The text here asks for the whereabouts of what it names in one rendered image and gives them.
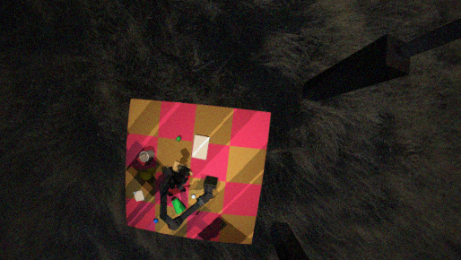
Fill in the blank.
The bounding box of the white mug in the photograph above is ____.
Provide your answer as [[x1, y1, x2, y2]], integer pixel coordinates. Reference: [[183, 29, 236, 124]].
[[139, 150, 155, 162]]

